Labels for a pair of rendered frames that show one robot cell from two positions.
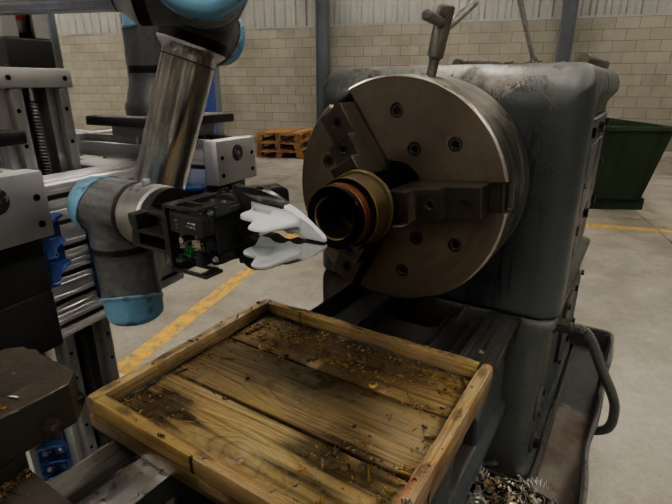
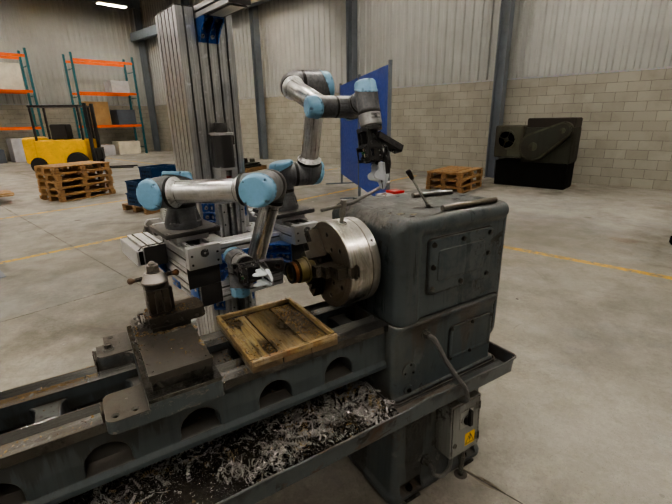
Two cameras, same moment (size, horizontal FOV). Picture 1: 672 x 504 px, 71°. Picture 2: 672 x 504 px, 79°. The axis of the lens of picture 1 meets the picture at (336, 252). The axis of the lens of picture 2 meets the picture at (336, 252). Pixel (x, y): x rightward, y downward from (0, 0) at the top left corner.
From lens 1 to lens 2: 0.99 m
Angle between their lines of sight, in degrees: 24
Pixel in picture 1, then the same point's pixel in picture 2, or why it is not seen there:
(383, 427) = (288, 342)
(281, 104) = (458, 145)
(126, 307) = (235, 291)
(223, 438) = (244, 334)
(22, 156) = (223, 228)
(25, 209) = (213, 255)
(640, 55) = not seen: outside the picture
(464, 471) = (339, 377)
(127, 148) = not seen: hidden behind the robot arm
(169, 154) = (259, 239)
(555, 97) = (392, 234)
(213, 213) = (247, 268)
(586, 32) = not seen: outside the picture
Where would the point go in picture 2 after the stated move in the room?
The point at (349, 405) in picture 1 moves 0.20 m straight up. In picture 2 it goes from (284, 335) to (281, 280)
